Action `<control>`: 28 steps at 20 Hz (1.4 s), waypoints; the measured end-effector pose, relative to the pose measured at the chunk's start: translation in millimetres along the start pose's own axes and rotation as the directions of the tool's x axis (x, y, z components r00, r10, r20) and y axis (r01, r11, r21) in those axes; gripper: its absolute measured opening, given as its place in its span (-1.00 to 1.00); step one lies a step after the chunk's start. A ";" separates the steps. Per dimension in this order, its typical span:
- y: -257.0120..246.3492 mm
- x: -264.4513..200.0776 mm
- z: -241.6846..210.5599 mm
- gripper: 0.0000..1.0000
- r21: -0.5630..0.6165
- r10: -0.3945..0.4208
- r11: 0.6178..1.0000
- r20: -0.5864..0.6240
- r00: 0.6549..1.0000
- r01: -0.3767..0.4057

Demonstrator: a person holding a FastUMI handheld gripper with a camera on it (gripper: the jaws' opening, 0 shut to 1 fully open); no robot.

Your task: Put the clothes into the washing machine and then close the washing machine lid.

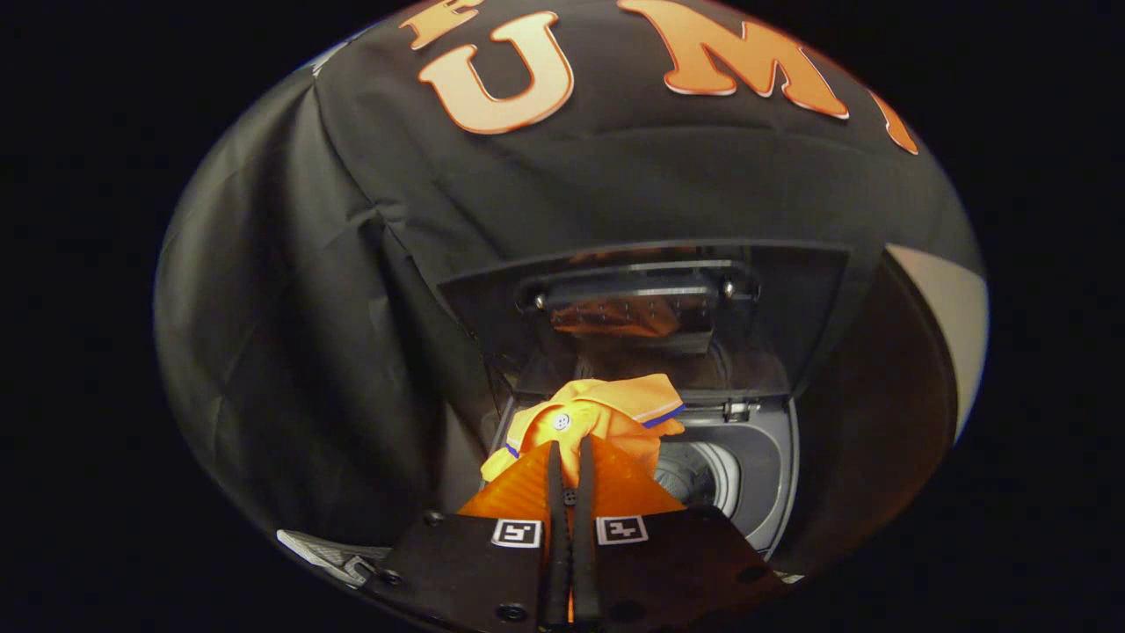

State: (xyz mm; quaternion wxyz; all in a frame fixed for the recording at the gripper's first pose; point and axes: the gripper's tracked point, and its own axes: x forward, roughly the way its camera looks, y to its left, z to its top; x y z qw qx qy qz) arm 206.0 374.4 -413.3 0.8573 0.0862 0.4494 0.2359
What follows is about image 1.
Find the yellow polo shirt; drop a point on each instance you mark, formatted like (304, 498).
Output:
(606, 409)

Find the grey plastic object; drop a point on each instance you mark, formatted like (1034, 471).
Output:
(330, 552)

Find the black backdrop cloth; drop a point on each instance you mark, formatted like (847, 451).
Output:
(615, 176)

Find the grey washing machine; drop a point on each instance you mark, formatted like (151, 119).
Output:
(765, 475)

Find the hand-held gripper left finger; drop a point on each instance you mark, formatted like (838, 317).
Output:
(555, 545)

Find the dark glass washing machine lid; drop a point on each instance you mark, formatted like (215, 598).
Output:
(791, 308)

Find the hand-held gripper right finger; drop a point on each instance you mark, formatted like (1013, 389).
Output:
(584, 545)

